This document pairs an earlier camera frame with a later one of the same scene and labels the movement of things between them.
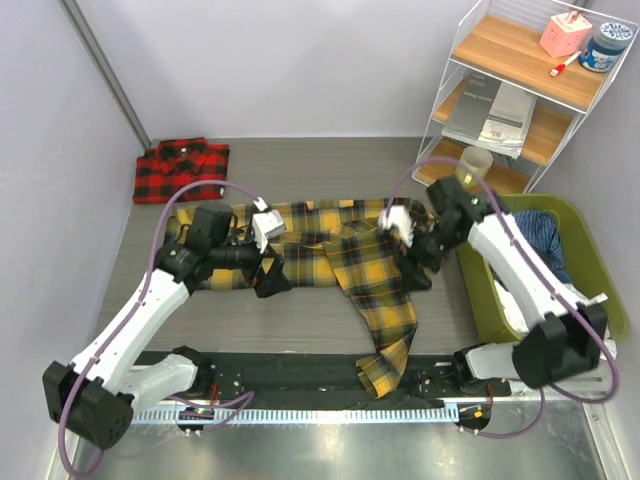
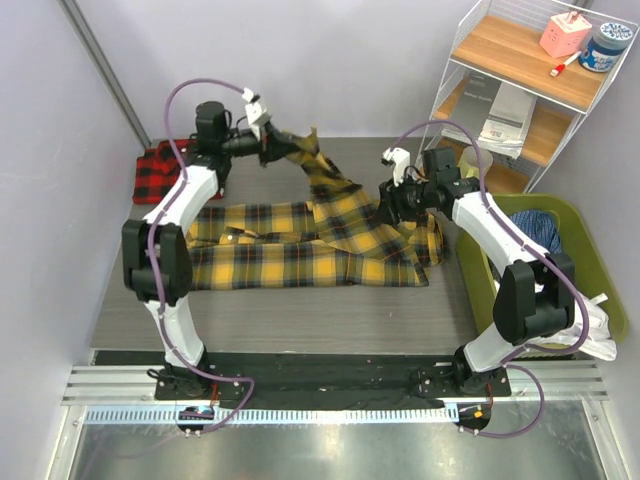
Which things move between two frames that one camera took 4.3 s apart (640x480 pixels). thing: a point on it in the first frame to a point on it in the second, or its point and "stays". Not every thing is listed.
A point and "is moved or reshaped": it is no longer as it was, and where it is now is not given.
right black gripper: (411, 278) to (392, 204)
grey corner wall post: (88, 36) stays
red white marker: (559, 68) stays
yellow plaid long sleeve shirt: (324, 238) is moved or reshaped
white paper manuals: (505, 126) stays
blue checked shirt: (540, 226) stays
